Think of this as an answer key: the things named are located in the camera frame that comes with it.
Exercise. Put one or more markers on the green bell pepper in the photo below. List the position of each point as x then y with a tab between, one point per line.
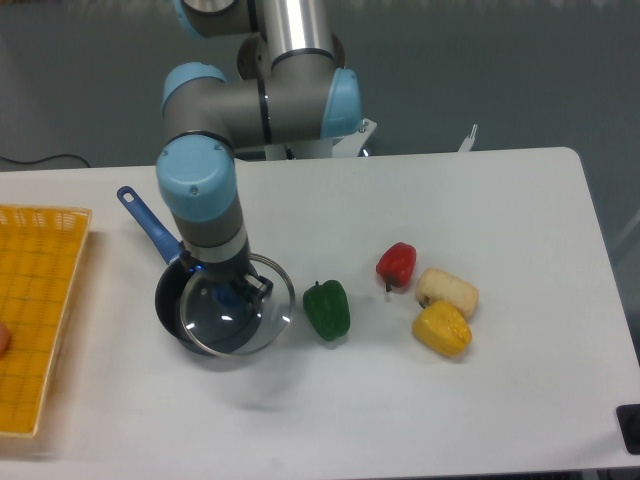
326	307

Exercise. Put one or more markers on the yellow bell pepper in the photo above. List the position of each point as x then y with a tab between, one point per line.
441	327

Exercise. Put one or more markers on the blue saucepan with handle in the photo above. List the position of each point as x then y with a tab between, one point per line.
173	281

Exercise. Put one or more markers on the yellow wicker basket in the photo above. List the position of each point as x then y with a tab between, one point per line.
41	250

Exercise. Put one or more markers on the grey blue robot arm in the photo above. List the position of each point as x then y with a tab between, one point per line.
304	95

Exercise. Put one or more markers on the white bracket behind table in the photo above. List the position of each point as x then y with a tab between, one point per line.
468	142

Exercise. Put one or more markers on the red bell pepper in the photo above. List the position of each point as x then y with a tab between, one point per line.
395	267

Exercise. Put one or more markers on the beige bread loaf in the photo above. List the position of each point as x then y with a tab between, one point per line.
435	284

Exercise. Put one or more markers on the glass lid blue knob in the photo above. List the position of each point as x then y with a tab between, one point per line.
221	323

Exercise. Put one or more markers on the black device at table corner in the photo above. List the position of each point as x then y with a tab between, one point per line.
629	421

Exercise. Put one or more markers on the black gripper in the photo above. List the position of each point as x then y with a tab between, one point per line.
235	270

